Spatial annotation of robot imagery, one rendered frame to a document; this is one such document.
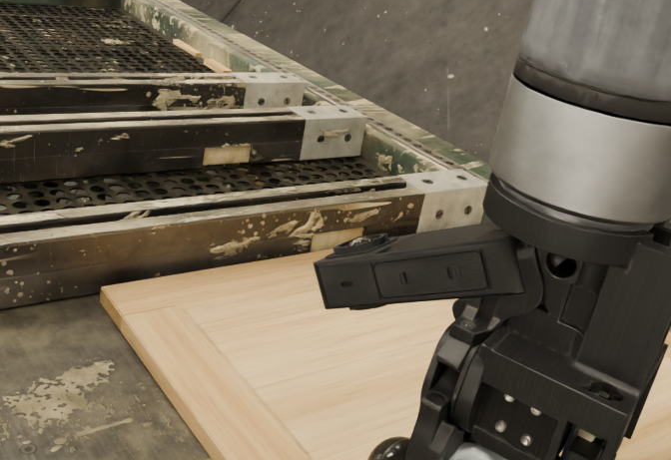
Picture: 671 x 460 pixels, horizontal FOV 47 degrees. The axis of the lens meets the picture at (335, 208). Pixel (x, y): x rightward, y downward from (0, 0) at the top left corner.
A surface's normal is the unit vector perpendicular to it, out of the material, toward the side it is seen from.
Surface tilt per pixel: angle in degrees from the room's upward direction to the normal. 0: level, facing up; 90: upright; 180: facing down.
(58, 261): 90
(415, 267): 39
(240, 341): 55
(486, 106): 0
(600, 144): 45
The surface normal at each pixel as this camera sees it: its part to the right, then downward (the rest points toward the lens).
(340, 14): -0.55, -0.44
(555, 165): -0.59, 0.22
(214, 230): 0.57, 0.42
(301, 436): 0.18, -0.90
